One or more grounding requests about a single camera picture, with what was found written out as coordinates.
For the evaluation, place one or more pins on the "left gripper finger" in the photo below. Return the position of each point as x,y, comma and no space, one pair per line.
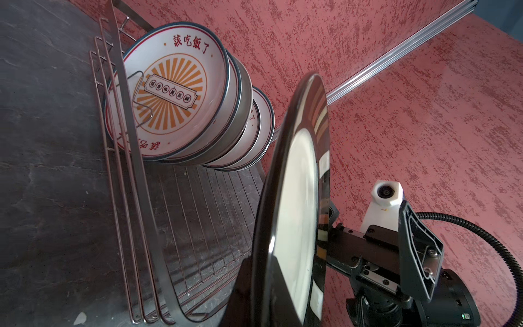
238,310

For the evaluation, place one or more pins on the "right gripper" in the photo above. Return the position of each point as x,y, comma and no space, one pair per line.
401,265

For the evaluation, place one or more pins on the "dark rimmed cream plate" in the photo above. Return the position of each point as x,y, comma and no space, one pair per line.
289,256

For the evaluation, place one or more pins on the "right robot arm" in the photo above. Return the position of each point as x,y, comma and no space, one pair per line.
452,303

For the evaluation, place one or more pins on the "orange sunburst plate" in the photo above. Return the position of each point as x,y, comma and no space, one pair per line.
267,128
245,144
178,79

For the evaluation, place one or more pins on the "orange sunburst plate front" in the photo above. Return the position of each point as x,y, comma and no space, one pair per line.
178,79

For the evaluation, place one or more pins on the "right corner aluminium profile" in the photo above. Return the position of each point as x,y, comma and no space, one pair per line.
348,42

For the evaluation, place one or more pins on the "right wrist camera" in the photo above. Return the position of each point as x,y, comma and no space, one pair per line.
383,210

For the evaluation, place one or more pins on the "metal wire dish rack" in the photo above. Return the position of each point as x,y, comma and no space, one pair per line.
182,230

